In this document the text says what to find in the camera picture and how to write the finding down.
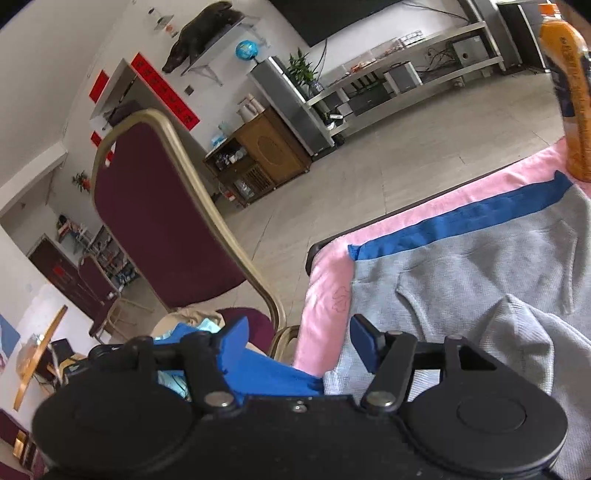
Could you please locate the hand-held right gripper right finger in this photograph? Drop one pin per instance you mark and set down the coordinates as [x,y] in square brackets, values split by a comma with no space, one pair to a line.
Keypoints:
[362,339]

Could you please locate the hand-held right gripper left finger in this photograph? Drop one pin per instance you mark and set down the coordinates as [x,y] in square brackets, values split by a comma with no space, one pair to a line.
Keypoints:
[233,344]

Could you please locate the grey knit sweater blue hem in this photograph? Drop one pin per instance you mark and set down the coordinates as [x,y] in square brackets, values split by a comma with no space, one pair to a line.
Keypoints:
[461,277]

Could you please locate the beige garment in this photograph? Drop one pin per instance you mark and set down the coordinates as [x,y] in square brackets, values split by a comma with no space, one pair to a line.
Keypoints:
[189,318]

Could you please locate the pink printed blanket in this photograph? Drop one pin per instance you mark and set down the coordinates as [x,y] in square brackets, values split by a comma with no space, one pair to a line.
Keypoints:
[323,295]

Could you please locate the maroon banquet chair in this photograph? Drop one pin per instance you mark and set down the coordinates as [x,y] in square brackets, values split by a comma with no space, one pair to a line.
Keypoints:
[94,281]
[157,221]

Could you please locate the round wooden table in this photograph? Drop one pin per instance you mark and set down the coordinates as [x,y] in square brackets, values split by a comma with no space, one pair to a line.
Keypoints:
[39,350]

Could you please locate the brown wooden cabinet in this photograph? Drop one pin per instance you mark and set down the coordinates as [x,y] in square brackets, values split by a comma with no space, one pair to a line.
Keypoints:
[268,147]

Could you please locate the red flower decoration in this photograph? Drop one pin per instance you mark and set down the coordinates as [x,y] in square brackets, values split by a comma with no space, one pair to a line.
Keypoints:
[81,182]

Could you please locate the white jars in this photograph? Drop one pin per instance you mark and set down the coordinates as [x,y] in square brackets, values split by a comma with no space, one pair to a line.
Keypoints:
[249,108]

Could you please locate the tall grey floor speaker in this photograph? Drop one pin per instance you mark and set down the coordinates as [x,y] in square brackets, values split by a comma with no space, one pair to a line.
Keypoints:
[291,110]
[480,27]

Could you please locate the black media box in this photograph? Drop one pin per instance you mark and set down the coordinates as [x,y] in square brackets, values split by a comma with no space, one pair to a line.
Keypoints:
[367,99]

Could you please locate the long red door banner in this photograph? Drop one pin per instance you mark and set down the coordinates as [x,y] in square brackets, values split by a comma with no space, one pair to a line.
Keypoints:
[166,92]
[98,138]

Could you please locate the silver box speaker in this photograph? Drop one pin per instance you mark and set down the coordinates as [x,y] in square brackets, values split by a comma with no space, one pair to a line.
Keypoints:
[401,77]

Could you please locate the green potted plant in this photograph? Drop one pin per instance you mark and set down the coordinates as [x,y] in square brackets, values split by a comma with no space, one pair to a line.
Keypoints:
[302,69]

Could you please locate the short red door banner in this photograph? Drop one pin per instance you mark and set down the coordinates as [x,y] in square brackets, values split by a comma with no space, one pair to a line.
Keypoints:
[99,86]

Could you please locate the metal television stand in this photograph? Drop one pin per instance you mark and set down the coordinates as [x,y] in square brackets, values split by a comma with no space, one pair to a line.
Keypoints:
[415,50]

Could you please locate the small blue globe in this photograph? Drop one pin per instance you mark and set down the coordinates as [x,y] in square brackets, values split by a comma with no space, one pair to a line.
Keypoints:
[246,50]

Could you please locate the dark animal figurine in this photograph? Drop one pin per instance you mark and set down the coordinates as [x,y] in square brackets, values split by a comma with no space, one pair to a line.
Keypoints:
[203,27]

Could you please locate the black flat television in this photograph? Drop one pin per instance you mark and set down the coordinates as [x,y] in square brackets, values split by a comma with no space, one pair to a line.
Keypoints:
[323,18]

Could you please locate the orange juice bottle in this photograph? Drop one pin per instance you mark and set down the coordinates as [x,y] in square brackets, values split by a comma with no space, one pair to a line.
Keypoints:
[568,69]

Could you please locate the black box cabinet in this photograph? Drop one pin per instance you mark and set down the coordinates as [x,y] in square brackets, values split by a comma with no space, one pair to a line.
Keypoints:
[521,32]

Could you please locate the white wall shelf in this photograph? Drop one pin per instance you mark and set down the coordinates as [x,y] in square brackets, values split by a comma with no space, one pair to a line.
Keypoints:
[217,50]

